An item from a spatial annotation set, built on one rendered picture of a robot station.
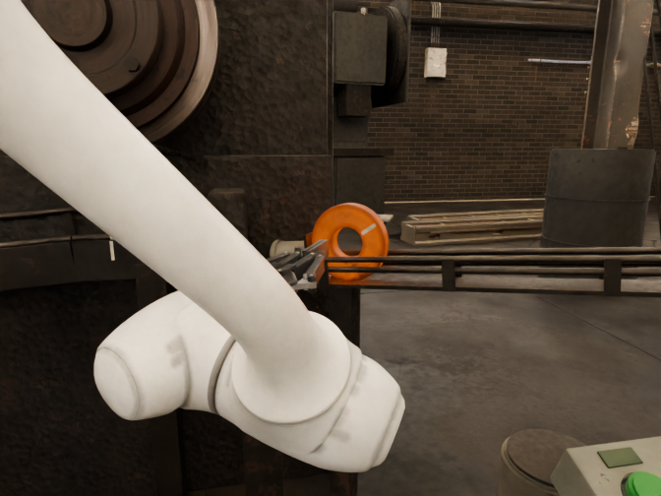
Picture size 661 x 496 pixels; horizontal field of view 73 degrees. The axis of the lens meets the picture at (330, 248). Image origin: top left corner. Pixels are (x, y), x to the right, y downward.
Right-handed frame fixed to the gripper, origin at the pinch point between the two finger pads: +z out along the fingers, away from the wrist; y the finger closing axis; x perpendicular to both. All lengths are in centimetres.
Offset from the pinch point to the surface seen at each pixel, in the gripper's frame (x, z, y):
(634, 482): -8, -27, 43
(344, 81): 51, 412, -167
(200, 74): 30.8, 11.1, -29.5
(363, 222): 2.2, 13.8, 3.4
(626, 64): 49, 410, 92
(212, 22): 40, 14, -27
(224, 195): 6.8, 10.6, -26.2
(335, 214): 3.6, 13.8, -2.3
